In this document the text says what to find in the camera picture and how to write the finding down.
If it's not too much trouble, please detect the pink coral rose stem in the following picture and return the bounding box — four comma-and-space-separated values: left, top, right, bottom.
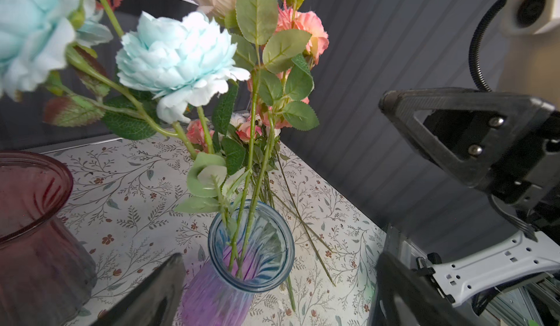
230, 113, 336, 287

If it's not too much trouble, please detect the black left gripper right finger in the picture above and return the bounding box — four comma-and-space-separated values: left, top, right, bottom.
371, 253, 472, 325

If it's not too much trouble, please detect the cream pink rose stem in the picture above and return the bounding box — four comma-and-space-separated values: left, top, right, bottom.
183, 0, 329, 279

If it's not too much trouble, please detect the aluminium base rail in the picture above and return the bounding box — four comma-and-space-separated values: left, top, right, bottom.
384, 225, 559, 325

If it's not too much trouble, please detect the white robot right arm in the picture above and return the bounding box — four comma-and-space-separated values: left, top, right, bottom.
379, 33, 559, 241

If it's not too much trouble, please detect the pink grey glass vase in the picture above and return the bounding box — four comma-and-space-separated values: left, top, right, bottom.
1, 151, 97, 325

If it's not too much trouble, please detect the light blue peony flower stem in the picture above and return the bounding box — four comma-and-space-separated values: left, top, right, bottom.
0, 0, 252, 239

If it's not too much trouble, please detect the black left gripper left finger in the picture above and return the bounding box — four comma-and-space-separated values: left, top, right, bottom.
93, 253, 186, 326

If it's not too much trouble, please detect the pink peony flower stem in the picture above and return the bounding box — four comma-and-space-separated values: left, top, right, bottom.
235, 0, 329, 230

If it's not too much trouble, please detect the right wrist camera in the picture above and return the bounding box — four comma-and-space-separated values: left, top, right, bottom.
500, 0, 559, 37

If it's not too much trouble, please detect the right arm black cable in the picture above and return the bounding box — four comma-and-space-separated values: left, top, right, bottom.
469, 0, 535, 93

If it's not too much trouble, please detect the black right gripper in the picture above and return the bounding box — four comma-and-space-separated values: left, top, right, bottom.
379, 88, 559, 243

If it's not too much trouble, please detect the magenta rose stem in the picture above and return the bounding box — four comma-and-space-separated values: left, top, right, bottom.
187, 120, 209, 153

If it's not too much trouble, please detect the purple blue glass vase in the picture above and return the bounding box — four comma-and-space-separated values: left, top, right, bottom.
179, 202, 295, 325

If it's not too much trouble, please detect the floral table mat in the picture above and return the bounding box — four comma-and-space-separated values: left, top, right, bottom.
54, 136, 386, 325

